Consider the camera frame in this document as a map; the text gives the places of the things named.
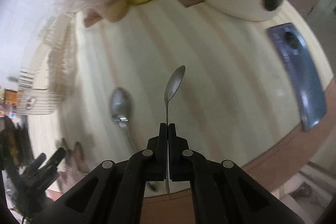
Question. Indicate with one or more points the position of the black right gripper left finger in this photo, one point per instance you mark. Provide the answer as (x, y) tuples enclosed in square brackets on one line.
[(158, 160)]

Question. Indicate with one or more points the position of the steel wok with lid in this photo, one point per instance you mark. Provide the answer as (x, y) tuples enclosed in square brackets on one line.
[(18, 141)]

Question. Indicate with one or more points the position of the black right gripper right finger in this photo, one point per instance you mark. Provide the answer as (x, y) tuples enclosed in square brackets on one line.
[(178, 163)]

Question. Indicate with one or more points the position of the steel spoon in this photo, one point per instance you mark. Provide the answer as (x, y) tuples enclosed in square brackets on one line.
[(120, 108), (171, 89)]

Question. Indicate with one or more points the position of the blue smartphone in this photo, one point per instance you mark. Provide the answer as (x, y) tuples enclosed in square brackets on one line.
[(293, 51)]

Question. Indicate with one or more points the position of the clear plastic organizer bin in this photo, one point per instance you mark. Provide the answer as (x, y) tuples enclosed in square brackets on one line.
[(48, 68)]

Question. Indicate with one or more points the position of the dark soy sauce bottle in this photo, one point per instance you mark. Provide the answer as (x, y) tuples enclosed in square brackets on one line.
[(8, 103)]

